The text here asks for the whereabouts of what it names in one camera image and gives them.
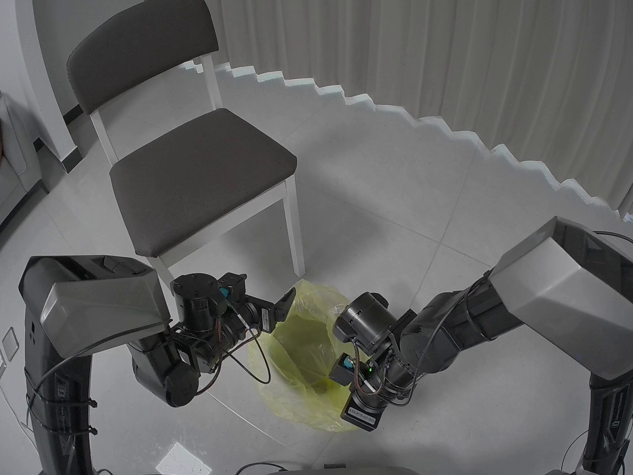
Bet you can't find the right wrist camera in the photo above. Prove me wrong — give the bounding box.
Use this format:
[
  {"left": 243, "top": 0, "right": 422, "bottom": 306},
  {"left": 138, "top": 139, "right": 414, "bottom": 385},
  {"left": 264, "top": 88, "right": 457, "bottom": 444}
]
[{"left": 329, "top": 353, "right": 359, "bottom": 389}]

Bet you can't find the white cable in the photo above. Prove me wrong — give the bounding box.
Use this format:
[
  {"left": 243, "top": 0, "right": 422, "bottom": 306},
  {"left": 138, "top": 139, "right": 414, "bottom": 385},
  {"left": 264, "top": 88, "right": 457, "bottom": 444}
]
[{"left": 0, "top": 383, "right": 41, "bottom": 437}]

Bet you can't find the grey padded white chair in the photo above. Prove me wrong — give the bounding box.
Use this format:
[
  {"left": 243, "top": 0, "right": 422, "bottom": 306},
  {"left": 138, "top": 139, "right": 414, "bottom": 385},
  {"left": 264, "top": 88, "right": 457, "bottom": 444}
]
[{"left": 66, "top": 0, "right": 306, "bottom": 278}]

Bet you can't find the white curtain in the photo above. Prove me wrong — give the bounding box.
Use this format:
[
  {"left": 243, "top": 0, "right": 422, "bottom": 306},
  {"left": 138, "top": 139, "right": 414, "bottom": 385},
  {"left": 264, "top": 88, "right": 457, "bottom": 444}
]
[{"left": 143, "top": 0, "right": 633, "bottom": 221}]

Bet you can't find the black cable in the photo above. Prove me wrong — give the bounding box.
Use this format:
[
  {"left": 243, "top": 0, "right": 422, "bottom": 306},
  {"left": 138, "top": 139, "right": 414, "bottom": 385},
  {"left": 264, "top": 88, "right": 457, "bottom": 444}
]
[
  {"left": 560, "top": 427, "right": 592, "bottom": 475},
  {"left": 210, "top": 327, "right": 274, "bottom": 386}
]

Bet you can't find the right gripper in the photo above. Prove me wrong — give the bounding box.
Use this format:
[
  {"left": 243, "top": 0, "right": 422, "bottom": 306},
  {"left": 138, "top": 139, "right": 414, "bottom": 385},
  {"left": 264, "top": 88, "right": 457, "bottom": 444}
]
[{"left": 341, "top": 380, "right": 395, "bottom": 432}]

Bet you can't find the yellow plastic bag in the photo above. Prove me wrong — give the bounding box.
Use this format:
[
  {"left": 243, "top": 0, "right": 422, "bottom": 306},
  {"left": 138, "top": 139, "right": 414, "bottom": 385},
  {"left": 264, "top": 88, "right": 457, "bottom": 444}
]
[{"left": 247, "top": 280, "right": 379, "bottom": 432}]

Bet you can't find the pale grey sofa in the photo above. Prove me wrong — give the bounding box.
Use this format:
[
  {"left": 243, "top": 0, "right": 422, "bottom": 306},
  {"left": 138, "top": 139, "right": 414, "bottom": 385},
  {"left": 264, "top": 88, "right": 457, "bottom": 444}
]
[{"left": 0, "top": 92, "right": 50, "bottom": 231}]

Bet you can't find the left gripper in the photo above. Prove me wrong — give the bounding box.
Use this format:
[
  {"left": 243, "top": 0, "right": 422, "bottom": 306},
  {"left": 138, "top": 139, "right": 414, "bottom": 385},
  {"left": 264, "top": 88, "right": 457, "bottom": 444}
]
[{"left": 220, "top": 287, "right": 298, "bottom": 353}]

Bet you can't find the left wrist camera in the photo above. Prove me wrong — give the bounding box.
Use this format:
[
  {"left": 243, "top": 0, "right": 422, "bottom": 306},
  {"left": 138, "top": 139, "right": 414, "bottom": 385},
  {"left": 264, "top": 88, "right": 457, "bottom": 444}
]
[{"left": 217, "top": 271, "right": 249, "bottom": 310}]

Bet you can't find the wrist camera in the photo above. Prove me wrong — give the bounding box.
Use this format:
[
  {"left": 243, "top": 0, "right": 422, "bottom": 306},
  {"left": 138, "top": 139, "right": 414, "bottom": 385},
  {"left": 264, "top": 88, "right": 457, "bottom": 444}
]
[
  {"left": 217, "top": 271, "right": 249, "bottom": 310},
  {"left": 329, "top": 353, "right": 359, "bottom": 389}
]

